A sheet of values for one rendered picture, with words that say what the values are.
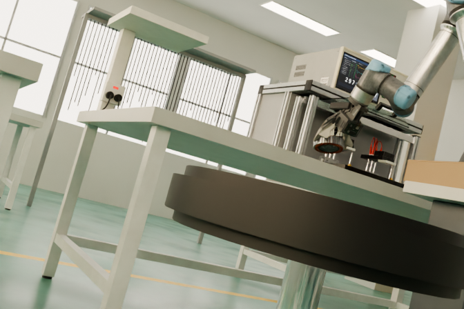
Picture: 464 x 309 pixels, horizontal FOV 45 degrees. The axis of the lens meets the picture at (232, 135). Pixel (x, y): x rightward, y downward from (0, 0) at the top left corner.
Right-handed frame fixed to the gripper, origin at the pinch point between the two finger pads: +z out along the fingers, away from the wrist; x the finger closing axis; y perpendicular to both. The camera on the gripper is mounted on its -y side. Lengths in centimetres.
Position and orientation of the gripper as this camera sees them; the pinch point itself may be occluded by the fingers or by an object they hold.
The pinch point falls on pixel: (327, 144)
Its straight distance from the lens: 209.0
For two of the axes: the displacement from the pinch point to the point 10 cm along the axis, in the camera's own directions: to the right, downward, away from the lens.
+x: 8.6, 2.8, 4.3
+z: -4.4, 8.3, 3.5
